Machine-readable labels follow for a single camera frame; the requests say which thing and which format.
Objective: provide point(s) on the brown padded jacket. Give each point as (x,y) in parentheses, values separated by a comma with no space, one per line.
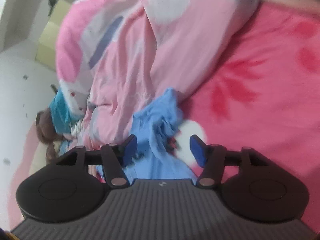
(46,127)

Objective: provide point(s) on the teal striped cloth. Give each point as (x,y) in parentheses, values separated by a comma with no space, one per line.
(62,115)

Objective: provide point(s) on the pink floral blanket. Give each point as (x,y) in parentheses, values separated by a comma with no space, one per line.
(262,80)

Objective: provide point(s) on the blue t-shirt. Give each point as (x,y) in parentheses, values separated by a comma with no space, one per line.
(160,120)

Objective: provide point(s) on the yellow-green cabinet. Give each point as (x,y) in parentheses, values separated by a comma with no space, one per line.
(50,45)

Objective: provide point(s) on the white crumpled cloth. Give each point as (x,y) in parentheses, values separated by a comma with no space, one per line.
(76,130)

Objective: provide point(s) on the pink patterned duvet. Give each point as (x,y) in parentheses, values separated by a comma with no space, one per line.
(150,55)

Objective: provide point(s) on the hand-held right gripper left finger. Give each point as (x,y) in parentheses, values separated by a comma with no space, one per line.
(130,150)

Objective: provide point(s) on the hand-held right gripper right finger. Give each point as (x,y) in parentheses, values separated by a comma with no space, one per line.
(197,152)

